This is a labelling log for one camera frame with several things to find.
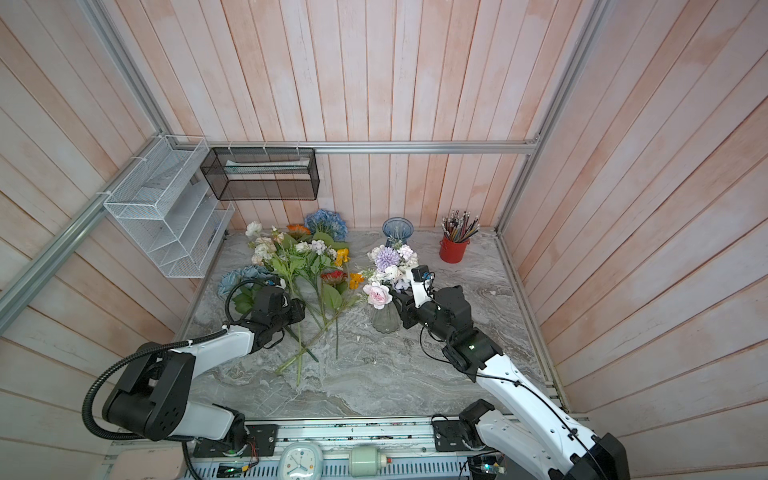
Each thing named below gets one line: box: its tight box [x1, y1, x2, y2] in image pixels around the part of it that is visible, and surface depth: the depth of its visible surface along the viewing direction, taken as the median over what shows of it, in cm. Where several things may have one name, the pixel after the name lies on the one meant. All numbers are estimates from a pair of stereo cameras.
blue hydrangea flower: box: [304, 208, 349, 242], surface depth 117 cm
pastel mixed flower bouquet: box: [362, 244, 419, 310], surface depth 73 cm
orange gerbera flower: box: [286, 224, 311, 235], surface depth 116 cm
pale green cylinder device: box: [351, 447, 387, 477], surface depth 65 cm
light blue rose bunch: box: [217, 264, 273, 296], surface depth 94 cm
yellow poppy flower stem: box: [334, 248, 364, 290], surface depth 105 cm
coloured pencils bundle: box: [441, 210, 480, 243], surface depth 103 cm
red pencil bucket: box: [439, 236, 470, 264], surface depth 112 cm
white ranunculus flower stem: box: [245, 220, 263, 237], surface depth 102 cm
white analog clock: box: [278, 441, 324, 480], surface depth 70 cm
